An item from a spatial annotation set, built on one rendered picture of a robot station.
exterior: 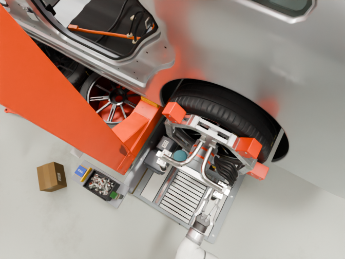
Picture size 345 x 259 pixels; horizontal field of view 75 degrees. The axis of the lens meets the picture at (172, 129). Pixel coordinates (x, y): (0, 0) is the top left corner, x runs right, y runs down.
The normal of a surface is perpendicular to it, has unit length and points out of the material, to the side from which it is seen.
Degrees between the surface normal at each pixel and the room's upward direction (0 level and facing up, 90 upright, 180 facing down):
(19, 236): 0
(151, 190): 0
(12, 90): 90
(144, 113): 0
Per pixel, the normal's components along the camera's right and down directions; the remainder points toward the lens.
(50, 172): -0.04, -0.33
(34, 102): 0.87, 0.46
